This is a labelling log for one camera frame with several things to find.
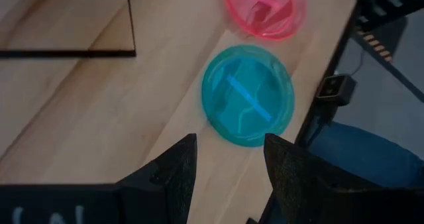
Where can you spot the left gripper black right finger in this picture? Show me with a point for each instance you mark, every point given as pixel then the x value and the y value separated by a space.
pixel 304 191

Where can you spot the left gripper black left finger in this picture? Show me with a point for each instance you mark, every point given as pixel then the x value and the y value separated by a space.
pixel 165 191

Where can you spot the blue transparent plastic plate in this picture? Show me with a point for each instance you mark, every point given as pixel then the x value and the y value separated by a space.
pixel 248 94

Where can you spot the pink transparent plastic plate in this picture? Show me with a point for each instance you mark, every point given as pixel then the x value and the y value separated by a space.
pixel 265 15

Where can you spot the person's leg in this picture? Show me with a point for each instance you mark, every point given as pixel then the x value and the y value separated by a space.
pixel 364 161

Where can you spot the wooden tray board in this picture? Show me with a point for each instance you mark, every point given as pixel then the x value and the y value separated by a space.
pixel 66 25

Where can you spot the black table-level camera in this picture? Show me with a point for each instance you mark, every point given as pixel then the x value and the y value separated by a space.
pixel 336 89

